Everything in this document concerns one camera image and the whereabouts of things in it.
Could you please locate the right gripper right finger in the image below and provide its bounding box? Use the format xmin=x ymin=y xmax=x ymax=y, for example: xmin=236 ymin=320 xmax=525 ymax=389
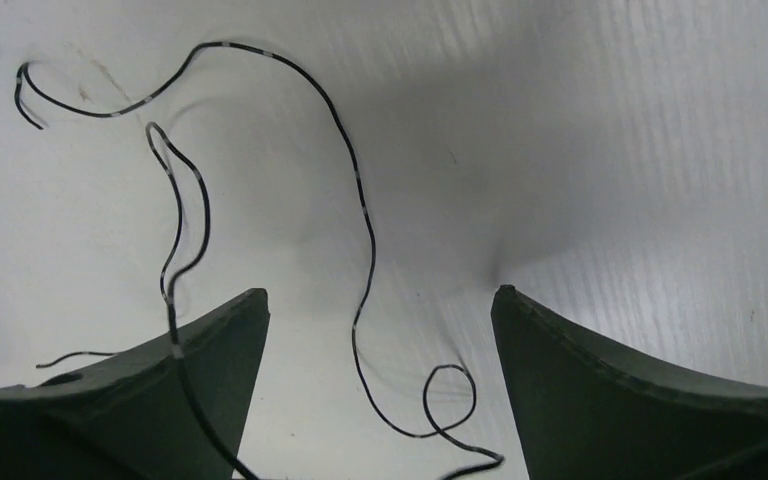
xmin=491 ymin=285 xmax=768 ymax=479

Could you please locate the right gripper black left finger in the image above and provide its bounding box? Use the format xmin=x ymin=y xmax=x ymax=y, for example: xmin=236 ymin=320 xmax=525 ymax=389
xmin=0 ymin=288 xmax=270 ymax=479

